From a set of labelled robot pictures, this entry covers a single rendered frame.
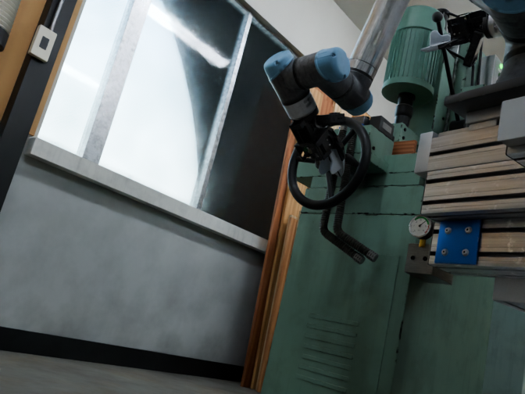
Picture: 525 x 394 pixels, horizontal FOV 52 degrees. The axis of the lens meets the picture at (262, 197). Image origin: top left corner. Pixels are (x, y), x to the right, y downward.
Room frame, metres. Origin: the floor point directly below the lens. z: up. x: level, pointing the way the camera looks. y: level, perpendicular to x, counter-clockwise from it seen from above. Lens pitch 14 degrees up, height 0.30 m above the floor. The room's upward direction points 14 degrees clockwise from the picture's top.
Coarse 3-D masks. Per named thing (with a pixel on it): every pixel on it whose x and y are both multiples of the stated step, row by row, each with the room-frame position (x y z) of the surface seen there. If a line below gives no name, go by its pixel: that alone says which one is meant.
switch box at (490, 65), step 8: (488, 56) 1.78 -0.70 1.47; (496, 56) 1.77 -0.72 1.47; (488, 64) 1.78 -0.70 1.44; (496, 64) 1.77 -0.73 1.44; (480, 72) 1.80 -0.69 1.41; (488, 72) 1.77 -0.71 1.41; (496, 72) 1.78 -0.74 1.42; (480, 80) 1.79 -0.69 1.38; (488, 80) 1.77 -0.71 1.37; (496, 80) 1.78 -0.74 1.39
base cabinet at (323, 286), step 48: (384, 240) 1.50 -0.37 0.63; (288, 288) 1.73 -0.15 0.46; (336, 288) 1.59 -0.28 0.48; (384, 288) 1.48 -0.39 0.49; (432, 288) 1.52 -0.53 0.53; (480, 288) 1.74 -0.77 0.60; (288, 336) 1.70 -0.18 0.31; (336, 336) 1.57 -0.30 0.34; (384, 336) 1.46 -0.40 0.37; (432, 336) 1.55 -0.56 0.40; (480, 336) 1.77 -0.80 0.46; (288, 384) 1.67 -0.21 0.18; (336, 384) 1.55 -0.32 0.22; (384, 384) 1.44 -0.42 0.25; (432, 384) 1.58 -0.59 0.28; (480, 384) 1.81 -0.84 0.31
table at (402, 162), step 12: (360, 156) 1.48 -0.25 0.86; (372, 156) 1.46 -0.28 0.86; (384, 156) 1.54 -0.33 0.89; (396, 156) 1.51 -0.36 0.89; (408, 156) 1.48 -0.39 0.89; (300, 168) 1.78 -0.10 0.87; (312, 168) 1.74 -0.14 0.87; (372, 168) 1.51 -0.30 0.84; (384, 168) 1.51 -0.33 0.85; (396, 168) 1.50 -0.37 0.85; (408, 168) 1.47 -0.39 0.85; (300, 180) 1.81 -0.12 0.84
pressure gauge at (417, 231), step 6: (420, 216) 1.36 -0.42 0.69; (414, 222) 1.37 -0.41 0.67; (420, 222) 1.36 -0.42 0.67; (426, 222) 1.34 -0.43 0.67; (432, 222) 1.34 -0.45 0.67; (414, 228) 1.37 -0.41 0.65; (420, 228) 1.35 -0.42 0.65; (426, 228) 1.34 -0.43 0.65; (432, 228) 1.34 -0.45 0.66; (414, 234) 1.36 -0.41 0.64; (420, 234) 1.35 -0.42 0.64; (426, 234) 1.34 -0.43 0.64; (420, 240) 1.37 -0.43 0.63; (420, 246) 1.37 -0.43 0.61
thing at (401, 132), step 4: (396, 124) 1.66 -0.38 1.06; (400, 124) 1.65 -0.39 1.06; (404, 124) 1.65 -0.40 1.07; (396, 128) 1.65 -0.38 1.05; (400, 128) 1.64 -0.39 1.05; (404, 128) 1.65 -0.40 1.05; (408, 128) 1.67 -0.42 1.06; (396, 132) 1.65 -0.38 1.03; (400, 132) 1.64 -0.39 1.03; (404, 132) 1.66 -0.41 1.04; (408, 132) 1.67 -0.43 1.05; (412, 132) 1.69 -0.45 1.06; (396, 136) 1.65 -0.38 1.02; (400, 136) 1.64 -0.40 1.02; (404, 136) 1.65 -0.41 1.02; (408, 136) 1.67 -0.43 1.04; (412, 136) 1.69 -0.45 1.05; (416, 136) 1.71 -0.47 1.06; (396, 140) 1.65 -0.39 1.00; (400, 140) 1.65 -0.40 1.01; (404, 140) 1.66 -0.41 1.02; (408, 140) 1.68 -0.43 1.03; (416, 140) 1.71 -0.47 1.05; (416, 148) 1.72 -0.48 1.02
